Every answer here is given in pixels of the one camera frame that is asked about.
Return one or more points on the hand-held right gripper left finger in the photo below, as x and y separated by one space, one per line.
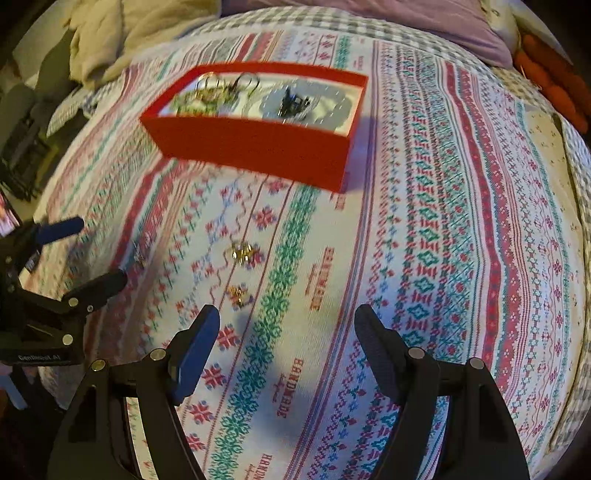
196 355

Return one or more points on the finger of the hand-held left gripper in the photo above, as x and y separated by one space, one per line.
60 228
99 288

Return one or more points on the red cardboard box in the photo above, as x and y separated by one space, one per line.
254 147

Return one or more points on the orange plush carrot bundle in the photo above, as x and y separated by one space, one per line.
549 78

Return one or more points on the dark charm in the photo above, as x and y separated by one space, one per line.
291 101

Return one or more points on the beige quilted blanket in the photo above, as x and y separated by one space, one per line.
129 37

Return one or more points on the grey checked bed sheet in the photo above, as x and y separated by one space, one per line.
360 21

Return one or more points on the gold earring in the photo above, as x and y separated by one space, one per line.
239 293
242 253

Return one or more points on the patterned knit-print blanket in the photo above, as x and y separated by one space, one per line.
415 277

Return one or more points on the purple pillow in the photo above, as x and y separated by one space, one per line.
369 23

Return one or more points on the dark furniture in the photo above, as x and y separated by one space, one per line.
32 138

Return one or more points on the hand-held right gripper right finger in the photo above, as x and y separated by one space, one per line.
381 350

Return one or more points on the checked quilt with floral lining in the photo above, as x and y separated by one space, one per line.
577 230

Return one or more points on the smartphone with lit screen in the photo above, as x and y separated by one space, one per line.
7 214

